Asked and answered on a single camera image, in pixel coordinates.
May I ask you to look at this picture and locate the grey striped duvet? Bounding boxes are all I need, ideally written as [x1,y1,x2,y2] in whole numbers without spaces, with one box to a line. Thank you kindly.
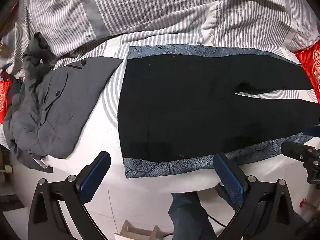
[0,0,320,79]

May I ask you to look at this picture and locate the light wooden stand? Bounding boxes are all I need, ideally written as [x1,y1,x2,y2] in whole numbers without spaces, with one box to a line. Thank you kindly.
[114,220,171,240]

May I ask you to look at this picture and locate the person's blue jeans leg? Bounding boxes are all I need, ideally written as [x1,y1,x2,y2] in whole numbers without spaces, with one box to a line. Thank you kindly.
[168,192,218,240]

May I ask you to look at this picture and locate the black cable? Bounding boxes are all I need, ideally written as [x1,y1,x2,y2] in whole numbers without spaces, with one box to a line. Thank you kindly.
[204,212,237,228]

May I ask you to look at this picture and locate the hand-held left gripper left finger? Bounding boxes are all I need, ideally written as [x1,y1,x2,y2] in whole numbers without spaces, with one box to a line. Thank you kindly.
[27,151,111,240]

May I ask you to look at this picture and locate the white striped bed sheet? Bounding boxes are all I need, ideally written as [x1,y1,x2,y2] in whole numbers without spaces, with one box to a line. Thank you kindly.
[0,34,320,200]

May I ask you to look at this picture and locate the black shorts with patterned trim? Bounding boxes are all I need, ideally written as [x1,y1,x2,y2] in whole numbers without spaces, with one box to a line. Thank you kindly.
[124,44,316,179]

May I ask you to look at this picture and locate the grey button jacket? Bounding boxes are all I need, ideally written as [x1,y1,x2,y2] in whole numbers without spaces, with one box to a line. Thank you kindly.
[37,56,124,159]

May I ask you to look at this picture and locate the red embroidered pillow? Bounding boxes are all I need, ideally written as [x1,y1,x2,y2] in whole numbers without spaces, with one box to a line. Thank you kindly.
[294,40,320,103]

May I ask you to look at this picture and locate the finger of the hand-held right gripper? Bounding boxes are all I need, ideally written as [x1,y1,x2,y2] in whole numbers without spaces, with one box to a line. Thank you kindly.
[281,140,320,161]
[302,124,320,137]

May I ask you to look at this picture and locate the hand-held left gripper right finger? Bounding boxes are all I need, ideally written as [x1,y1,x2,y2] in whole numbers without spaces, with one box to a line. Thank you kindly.
[213,152,307,240]

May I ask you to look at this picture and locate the red embroidered cushion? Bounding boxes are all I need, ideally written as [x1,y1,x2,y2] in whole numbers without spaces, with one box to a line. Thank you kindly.
[0,77,12,125]

